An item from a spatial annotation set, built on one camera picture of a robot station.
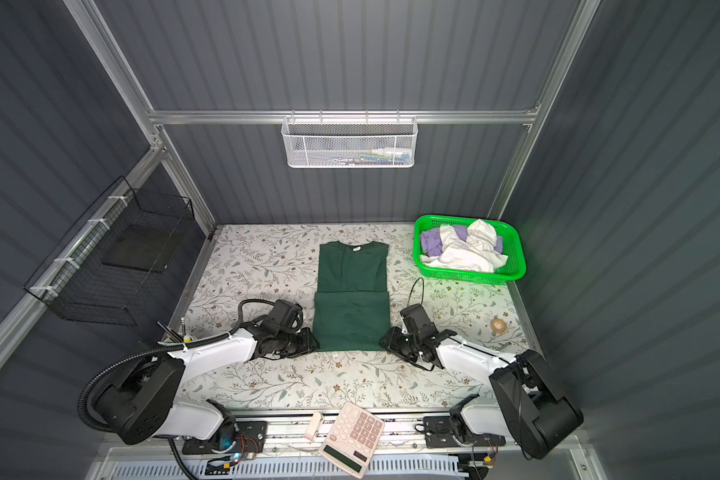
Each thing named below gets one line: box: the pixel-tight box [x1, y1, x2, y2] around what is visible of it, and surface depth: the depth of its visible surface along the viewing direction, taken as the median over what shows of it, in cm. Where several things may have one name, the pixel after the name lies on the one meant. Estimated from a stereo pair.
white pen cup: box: [157, 317, 193, 343], surface depth 80 cm
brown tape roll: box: [490, 317, 507, 334], surface depth 95 cm
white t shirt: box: [420, 219, 509, 273], surface depth 105 cm
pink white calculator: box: [319, 402, 385, 479], surface depth 73 cm
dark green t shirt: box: [314, 240, 390, 352], surface depth 99 cm
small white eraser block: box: [304, 412, 322, 441], surface depth 75 cm
